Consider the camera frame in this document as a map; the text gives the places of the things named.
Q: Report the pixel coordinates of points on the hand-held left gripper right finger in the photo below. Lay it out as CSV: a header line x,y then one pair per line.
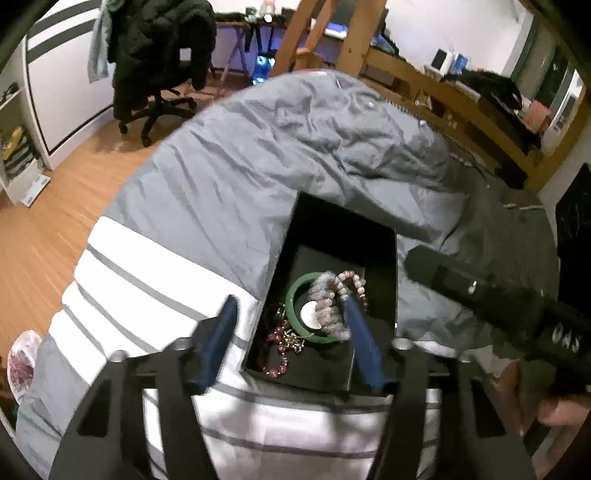
x,y
364,346

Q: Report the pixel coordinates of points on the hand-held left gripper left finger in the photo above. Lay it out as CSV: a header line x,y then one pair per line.
x,y
217,341

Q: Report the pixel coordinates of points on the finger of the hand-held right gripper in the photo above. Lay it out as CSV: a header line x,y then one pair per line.
x,y
452,277

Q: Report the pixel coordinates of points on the green jade bangle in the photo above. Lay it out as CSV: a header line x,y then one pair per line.
x,y
293,309

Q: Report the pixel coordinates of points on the black jewelry box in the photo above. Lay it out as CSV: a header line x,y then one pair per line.
x,y
323,230

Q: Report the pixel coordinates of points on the person's right hand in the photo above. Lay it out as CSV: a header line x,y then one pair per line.
x,y
512,392

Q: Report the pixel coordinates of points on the white round disc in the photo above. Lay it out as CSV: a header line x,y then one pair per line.
x,y
310,318

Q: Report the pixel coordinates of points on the grey white striped duvet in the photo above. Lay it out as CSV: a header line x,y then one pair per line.
x,y
221,175

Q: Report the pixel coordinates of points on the pink box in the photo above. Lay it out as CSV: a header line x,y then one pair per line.
x,y
538,115

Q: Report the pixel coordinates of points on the black bag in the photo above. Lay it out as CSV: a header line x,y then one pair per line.
x,y
489,85

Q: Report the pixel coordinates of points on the clear plastic bag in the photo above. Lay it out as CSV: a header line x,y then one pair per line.
x,y
23,369

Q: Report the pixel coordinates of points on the blue white packet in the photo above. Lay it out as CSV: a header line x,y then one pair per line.
x,y
461,63

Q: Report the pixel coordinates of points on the white device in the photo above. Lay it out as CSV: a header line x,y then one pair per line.
x,y
441,60

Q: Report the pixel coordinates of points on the white flat box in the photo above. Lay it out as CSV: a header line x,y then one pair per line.
x,y
36,190

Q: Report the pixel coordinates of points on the black office chair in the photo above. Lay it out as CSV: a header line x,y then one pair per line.
x,y
161,104

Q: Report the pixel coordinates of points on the wooden ladder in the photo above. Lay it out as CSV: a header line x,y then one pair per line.
x,y
355,41

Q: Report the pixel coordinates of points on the computer monitor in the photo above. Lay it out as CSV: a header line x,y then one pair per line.
x,y
364,23

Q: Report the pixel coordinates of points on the glowing computer tower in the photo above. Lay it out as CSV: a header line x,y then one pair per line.
x,y
262,69

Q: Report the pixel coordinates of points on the yellow black bundle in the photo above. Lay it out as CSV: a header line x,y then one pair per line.
x,y
16,150

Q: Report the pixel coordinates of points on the white wardrobe with black stripes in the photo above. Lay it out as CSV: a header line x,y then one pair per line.
x,y
69,92

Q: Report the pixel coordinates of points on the white shelf unit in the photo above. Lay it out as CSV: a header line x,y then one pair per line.
x,y
18,129

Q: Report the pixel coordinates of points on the black puffer jacket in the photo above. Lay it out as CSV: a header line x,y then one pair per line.
x,y
157,41

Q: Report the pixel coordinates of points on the wooden trestle desk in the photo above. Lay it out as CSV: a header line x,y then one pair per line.
x,y
235,25

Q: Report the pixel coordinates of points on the grey-blue hanging cloth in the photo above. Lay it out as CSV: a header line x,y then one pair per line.
x,y
101,46

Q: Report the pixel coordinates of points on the wooden bed frame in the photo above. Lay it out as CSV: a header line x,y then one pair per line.
x,y
461,97

